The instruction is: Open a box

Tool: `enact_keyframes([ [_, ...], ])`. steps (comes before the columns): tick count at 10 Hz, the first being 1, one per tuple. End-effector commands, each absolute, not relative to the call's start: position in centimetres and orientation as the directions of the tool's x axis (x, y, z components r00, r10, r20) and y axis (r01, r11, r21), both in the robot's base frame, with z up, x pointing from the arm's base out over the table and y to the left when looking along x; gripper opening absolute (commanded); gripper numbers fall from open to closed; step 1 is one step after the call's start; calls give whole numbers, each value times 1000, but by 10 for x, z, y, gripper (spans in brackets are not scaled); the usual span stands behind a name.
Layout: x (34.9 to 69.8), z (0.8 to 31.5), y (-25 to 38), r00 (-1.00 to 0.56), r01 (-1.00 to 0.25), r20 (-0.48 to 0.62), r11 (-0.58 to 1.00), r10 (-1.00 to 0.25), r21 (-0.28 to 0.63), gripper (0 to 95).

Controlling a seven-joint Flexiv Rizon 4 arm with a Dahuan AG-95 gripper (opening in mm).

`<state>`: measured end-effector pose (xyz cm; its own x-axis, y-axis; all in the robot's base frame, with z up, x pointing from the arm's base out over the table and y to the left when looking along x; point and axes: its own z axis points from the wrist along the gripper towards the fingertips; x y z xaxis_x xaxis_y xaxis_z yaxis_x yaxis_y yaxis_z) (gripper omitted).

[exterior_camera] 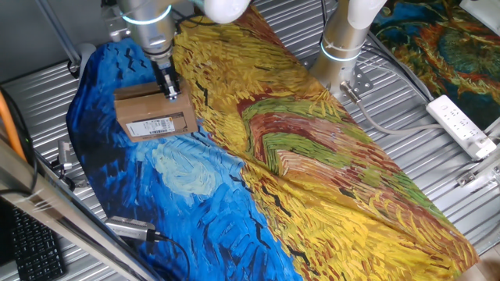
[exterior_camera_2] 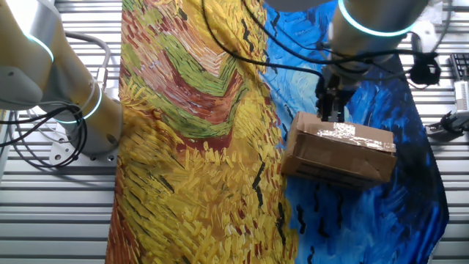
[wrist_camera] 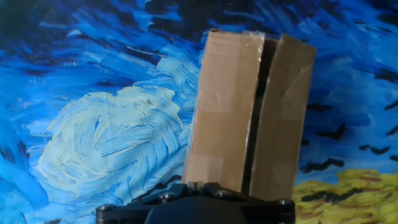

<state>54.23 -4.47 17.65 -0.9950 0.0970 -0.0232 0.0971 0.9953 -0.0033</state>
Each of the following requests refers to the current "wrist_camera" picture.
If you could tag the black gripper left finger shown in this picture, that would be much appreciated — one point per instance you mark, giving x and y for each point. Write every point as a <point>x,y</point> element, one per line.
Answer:
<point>133,213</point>

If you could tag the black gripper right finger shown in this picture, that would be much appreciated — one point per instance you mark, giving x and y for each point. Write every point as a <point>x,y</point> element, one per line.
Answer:
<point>267,213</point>

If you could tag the brown cardboard shipping box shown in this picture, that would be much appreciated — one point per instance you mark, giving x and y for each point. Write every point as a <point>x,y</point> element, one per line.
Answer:
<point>224,118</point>

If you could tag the wheatfield painting print tablecloth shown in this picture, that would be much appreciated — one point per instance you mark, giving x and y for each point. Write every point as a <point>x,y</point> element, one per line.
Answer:
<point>102,124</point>

